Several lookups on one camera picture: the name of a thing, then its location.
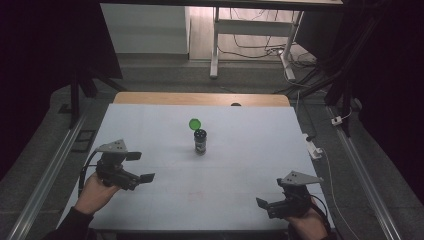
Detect spice jar with green lid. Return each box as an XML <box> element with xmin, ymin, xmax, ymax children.
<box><xmin>188</xmin><ymin>117</ymin><xmax>208</xmax><ymax>156</ymax></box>

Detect person's right hand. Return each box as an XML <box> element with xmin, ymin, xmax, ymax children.
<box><xmin>284</xmin><ymin>199</ymin><xmax>329</xmax><ymax>240</ymax></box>

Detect thin white cable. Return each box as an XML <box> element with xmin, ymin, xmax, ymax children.
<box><xmin>321</xmin><ymin>148</ymin><xmax>361</xmax><ymax>240</ymax></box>

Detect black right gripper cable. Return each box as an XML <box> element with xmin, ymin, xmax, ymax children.
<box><xmin>309</xmin><ymin>193</ymin><xmax>333</xmax><ymax>233</ymax></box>

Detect black metal stand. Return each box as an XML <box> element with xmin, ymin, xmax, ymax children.
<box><xmin>289</xmin><ymin>6</ymin><xmax>384</xmax><ymax>138</ymax></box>
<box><xmin>68</xmin><ymin>66</ymin><xmax>128</xmax><ymax>129</ymax></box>

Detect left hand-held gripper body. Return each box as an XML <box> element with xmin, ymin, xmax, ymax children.
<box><xmin>94</xmin><ymin>138</ymin><xmax>143</xmax><ymax>192</ymax></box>

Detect white power strip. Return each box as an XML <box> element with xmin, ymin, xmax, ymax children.
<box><xmin>301</xmin><ymin>133</ymin><xmax>324</xmax><ymax>160</ymax></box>

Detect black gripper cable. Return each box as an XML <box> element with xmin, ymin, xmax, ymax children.
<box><xmin>309</xmin><ymin>193</ymin><xmax>333</xmax><ymax>233</ymax></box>
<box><xmin>77</xmin><ymin>150</ymin><xmax>101</xmax><ymax>198</ymax></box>

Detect white desk frame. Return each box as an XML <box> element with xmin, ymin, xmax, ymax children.
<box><xmin>209</xmin><ymin>6</ymin><xmax>305</xmax><ymax>82</ymax></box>

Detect white cabinet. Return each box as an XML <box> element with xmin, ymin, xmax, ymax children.
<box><xmin>100</xmin><ymin>3</ymin><xmax>191</xmax><ymax>55</ymax></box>

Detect aluminium rail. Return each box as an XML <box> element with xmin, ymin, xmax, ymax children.
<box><xmin>326</xmin><ymin>106</ymin><xmax>403</xmax><ymax>240</ymax></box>
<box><xmin>6</xmin><ymin>109</ymin><xmax>91</xmax><ymax>240</ymax></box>

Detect person's left hand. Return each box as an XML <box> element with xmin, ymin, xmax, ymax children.
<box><xmin>73</xmin><ymin>172</ymin><xmax>121</xmax><ymax>216</ymax></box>

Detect white table cover sheet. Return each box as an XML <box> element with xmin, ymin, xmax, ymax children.
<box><xmin>57</xmin><ymin>103</ymin><xmax>334</xmax><ymax>232</ymax></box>

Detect black curtain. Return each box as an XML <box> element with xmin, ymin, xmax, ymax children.
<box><xmin>0</xmin><ymin>0</ymin><xmax>123</xmax><ymax>181</ymax></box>
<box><xmin>343</xmin><ymin>0</ymin><xmax>424</xmax><ymax>204</ymax></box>

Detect black floor cable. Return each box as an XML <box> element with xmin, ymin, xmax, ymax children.
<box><xmin>218</xmin><ymin>8</ymin><xmax>301</xmax><ymax>60</ymax></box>

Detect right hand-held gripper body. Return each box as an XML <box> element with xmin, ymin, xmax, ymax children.
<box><xmin>266</xmin><ymin>170</ymin><xmax>324</xmax><ymax>220</ymax></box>

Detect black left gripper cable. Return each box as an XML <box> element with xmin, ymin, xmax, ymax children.
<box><xmin>77</xmin><ymin>150</ymin><xmax>101</xmax><ymax>198</ymax></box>

